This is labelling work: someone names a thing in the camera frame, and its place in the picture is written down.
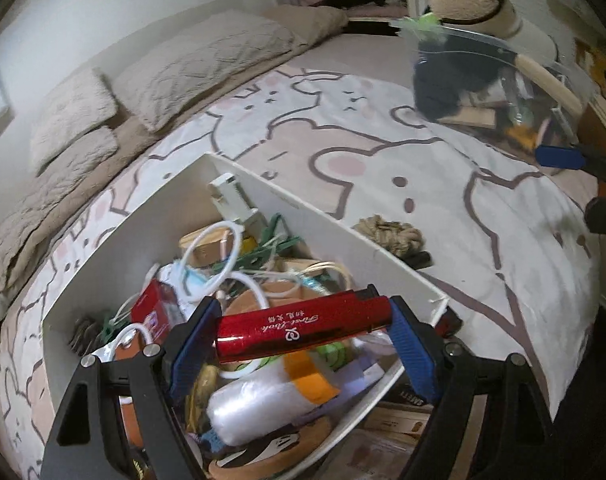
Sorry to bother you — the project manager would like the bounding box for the fluffy square pillow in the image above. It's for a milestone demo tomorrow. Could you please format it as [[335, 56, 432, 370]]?
[[29, 67, 119, 176]]

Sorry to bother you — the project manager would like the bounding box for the wooden spoon handle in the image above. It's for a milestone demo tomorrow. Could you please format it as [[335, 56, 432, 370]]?
[[513, 54, 584, 117]]

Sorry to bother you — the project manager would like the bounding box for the dark blue cloth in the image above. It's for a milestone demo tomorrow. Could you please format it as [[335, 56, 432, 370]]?
[[412, 40, 500, 122]]

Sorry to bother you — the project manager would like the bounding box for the tan blanket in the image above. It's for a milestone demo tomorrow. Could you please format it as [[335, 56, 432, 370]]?
[[0, 5, 351, 311]]

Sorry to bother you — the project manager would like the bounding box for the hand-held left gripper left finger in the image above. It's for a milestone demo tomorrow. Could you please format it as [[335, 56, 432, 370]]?
[[40, 296, 224, 480]]

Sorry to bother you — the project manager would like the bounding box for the clear plastic package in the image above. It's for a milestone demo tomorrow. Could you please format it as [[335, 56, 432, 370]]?
[[353, 385, 484, 480]]

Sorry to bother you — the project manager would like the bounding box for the clear plastic tub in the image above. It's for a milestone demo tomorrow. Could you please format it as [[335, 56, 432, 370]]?
[[389, 15, 598, 172]]

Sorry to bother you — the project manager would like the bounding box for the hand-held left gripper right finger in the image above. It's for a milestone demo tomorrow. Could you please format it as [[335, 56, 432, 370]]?
[[389, 295, 566, 480]]

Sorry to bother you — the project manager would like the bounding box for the white plastic bag roll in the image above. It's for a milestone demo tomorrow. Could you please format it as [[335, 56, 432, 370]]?
[[206, 360, 342, 447]]

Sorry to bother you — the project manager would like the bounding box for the white container box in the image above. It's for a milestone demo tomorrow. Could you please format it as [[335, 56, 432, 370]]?
[[42, 152, 451, 480]]

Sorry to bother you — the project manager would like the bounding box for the beige folded quilt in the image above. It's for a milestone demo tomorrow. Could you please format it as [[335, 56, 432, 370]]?
[[0, 127, 122, 311]]

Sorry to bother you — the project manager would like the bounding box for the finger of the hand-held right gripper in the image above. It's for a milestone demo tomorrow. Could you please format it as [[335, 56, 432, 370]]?
[[535, 144, 606, 187], [584, 195, 606, 237]]

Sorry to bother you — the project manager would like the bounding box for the red glossy tube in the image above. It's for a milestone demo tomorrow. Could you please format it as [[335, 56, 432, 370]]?
[[214, 290, 394, 365]]

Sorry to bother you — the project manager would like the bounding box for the green clothes peg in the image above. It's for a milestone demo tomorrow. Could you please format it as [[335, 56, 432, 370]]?
[[235, 215, 304, 272]]

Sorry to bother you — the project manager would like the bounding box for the red cardboard box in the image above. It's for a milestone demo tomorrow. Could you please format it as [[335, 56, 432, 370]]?
[[131, 280, 186, 342]]

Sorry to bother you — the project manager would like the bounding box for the beige quilted pillow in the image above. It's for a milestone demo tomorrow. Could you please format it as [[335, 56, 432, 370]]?
[[114, 9, 296, 134]]

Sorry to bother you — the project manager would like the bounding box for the oval wooden box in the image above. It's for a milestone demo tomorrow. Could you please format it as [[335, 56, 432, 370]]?
[[179, 227, 244, 269]]

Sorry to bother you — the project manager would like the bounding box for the white cable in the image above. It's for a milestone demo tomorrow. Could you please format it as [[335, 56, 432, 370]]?
[[179, 219, 244, 307]]

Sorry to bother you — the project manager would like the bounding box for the blue white tissue pack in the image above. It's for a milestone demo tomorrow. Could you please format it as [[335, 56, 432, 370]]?
[[158, 262, 219, 307]]

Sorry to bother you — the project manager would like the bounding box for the braided rope knot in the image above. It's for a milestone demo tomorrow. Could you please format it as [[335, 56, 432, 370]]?
[[353, 215, 426, 256]]

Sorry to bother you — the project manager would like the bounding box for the round cork lid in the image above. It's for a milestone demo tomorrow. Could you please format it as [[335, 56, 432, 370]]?
[[233, 280, 324, 312]]

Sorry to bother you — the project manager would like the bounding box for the grey scalloped hair clip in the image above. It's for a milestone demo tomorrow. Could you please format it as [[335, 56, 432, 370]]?
[[68, 314, 106, 356]]

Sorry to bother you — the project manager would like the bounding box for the cork coaster black print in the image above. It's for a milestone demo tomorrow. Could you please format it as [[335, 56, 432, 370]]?
[[208, 417, 334, 480]]

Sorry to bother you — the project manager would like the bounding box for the white plastic ring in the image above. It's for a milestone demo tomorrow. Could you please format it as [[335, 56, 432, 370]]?
[[105, 322, 156, 362]]

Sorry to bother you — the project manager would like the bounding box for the dark red small object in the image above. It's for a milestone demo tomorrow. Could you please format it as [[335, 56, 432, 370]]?
[[435, 307, 462, 339]]

